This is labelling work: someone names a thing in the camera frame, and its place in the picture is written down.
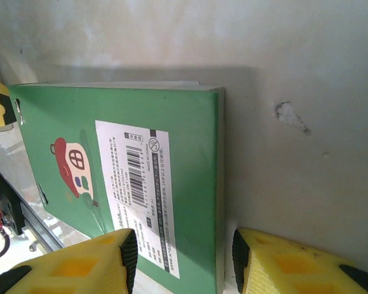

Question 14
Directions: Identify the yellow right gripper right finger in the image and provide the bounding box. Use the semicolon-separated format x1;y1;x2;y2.
232;227;368;294

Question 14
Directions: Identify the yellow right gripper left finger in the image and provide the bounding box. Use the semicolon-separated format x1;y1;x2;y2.
0;228;139;294

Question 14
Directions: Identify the aluminium mounting rail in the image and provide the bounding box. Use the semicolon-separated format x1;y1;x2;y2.
0;131;67;254

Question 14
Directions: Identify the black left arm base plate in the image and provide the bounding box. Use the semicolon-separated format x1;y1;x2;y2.
0;159;28;236

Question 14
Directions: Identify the green notebook with house picture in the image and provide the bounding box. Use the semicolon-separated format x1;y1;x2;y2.
7;80;226;294

